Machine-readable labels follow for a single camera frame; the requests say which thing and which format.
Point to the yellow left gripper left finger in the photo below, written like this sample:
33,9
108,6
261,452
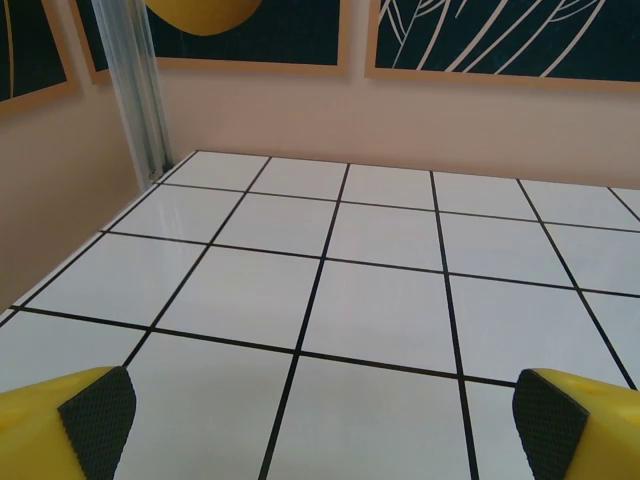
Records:
40,430

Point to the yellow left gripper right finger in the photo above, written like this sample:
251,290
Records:
600,435

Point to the aluminium corner post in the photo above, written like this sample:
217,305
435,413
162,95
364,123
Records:
140,100

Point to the wall panel orange circle leaves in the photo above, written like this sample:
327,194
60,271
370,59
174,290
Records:
500,35

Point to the wall panel orange oval feather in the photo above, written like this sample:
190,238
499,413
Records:
250,30

